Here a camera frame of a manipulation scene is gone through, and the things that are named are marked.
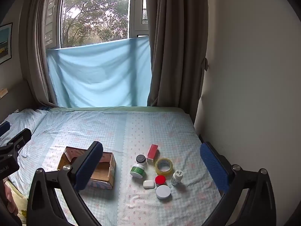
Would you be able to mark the red rectangular box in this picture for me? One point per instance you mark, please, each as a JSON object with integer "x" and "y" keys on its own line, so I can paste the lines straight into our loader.
{"x": 152, "y": 154}

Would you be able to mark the window frame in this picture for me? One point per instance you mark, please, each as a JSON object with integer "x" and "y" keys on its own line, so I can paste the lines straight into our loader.
{"x": 132, "y": 16}

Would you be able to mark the cardboard box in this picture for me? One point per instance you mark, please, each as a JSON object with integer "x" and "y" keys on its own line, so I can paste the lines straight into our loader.
{"x": 110, "y": 167}

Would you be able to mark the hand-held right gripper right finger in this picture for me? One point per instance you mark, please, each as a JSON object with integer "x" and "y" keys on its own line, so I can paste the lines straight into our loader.
{"x": 214, "y": 167}

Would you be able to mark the yellow tape roll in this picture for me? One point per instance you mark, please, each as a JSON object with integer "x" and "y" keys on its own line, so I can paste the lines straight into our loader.
{"x": 164, "y": 173}

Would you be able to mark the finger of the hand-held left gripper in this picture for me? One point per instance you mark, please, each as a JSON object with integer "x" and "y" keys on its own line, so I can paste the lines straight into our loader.
{"x": 4, "y": 127}
{"x": 21, "y": 137}

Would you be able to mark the brown curtain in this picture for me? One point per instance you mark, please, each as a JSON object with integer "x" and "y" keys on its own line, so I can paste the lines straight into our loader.
{"x": 174, "y": 51}
{"x": 33, "y": 51}

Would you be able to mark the yellow floral cloth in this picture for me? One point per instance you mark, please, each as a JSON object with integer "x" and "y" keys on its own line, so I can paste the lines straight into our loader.
{"x": 22, "y": 203}

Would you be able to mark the pale blue pillow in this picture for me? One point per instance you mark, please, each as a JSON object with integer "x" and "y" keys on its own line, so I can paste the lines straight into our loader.
{"x": 21, "y": 120}

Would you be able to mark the green label white jar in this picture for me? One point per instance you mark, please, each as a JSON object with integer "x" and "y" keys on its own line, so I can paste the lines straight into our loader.
{"x": 137, "y": 170}

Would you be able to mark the white rounded case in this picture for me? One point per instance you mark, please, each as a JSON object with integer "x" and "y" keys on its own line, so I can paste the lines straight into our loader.
{"x": 148, "y": 184}

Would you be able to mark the white round jar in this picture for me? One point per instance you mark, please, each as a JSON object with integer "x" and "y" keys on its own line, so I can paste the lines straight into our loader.
{"x": 163, "y": 191}

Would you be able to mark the black lid jar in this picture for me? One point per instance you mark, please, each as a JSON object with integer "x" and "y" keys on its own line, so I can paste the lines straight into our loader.
{"x": 141, "y": 158}

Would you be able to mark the light blue hanging cloth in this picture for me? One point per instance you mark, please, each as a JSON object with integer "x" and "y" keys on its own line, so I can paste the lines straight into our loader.
{"x": 98, "y": 75}

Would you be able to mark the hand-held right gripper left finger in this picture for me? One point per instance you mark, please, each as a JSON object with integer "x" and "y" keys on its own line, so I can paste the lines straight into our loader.
{"x": 86, "y": 169}

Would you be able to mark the white pill bottle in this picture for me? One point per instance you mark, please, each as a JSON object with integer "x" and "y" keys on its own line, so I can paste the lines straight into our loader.
{"x": 176, "y": 179}

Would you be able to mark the person's left hand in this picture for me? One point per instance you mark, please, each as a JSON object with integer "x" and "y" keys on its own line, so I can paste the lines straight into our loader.
{"x": 9, "y": 197}

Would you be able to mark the framed wall picture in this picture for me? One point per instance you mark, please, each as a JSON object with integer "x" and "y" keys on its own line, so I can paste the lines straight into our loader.
{"x": 5, "y": 42}

